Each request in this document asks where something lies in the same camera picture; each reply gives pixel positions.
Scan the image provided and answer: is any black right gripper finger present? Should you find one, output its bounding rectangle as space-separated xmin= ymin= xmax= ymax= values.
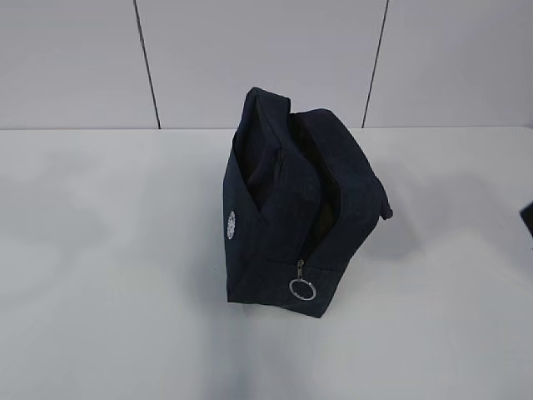
xmin=520 ymin=203 xmax=533 ymax=238

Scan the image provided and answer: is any navy blue lunch bag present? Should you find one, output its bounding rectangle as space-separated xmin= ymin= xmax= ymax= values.
xmin=223 ymin=87 xmax=393 ymax=318

